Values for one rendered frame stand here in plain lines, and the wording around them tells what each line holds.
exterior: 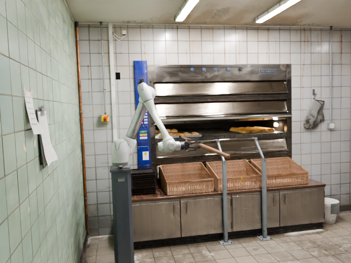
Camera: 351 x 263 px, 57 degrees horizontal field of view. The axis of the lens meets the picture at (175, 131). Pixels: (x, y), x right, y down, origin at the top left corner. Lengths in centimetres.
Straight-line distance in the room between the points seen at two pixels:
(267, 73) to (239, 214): 188
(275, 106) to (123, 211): 248
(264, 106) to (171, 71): 133
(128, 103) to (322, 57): 270
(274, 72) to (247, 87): 43
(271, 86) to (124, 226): 263
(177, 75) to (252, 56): 103
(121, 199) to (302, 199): 222
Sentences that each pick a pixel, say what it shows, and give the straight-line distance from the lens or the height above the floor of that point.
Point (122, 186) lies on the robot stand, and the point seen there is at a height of 84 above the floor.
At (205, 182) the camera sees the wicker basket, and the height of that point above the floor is 70.
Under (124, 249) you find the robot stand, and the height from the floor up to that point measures 22.
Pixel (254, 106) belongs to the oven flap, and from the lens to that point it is 444.
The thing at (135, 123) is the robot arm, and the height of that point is 141.
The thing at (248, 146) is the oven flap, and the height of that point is 101.
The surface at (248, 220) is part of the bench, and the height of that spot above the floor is 22.
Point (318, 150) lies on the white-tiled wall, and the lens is 494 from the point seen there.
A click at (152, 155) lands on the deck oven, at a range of 411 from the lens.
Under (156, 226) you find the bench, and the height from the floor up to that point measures 25.
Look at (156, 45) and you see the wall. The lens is 415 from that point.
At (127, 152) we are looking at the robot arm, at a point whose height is 115.
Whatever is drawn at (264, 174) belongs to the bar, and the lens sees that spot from 390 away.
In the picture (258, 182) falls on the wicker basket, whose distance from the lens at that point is 410.
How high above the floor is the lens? 156
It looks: 4 degrees down
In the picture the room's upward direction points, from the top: 2 degrees counter-clockwise
